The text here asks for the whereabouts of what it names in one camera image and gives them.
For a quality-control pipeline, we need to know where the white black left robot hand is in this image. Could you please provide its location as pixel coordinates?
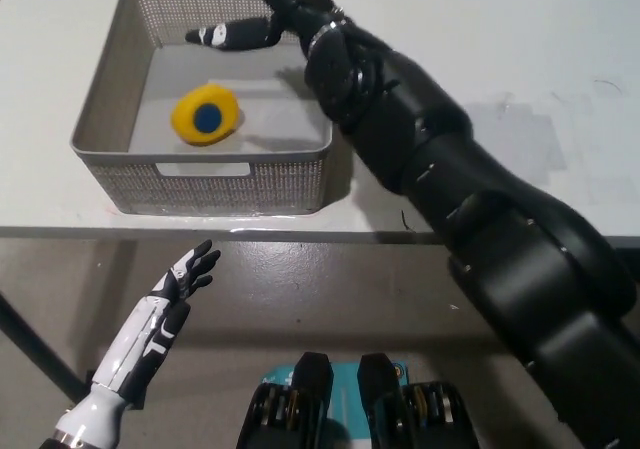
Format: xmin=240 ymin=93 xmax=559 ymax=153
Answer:
xmin=89 ymin=239 xmax=222 ymax=411

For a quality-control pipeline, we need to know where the yellow duck toy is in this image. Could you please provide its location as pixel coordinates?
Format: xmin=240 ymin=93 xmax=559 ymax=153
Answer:
xmin=171 ymin=82 xmax=244 ymax=147

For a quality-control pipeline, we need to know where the grey perforated plastic basket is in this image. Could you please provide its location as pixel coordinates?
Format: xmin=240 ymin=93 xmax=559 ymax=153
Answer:
xmin=69 ymin=0 xmax=335 ymax=216

